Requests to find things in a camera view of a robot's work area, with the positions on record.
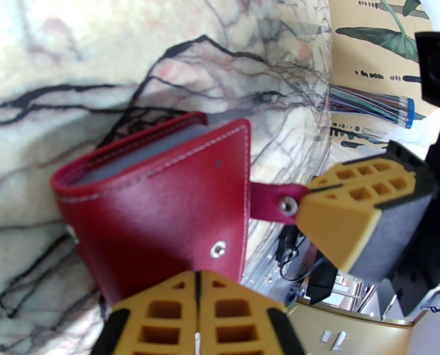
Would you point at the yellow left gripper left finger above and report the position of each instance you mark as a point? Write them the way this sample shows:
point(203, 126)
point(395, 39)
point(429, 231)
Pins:
point(190, 309)

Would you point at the red leather card holder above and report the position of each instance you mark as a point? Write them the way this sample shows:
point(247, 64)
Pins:
point(149, 213)

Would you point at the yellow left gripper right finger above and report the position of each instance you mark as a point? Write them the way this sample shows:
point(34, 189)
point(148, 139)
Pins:
point(208, 327)

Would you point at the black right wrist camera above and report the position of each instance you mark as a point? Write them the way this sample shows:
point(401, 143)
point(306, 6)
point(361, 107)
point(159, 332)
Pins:
point(437, 68)

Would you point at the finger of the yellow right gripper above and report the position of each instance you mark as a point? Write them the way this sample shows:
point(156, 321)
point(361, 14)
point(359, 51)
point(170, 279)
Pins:
point(332, 174)
point(338, 227)

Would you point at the clear pen tube blue cap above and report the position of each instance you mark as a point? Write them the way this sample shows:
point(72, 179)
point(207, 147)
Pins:
point(371, 105)

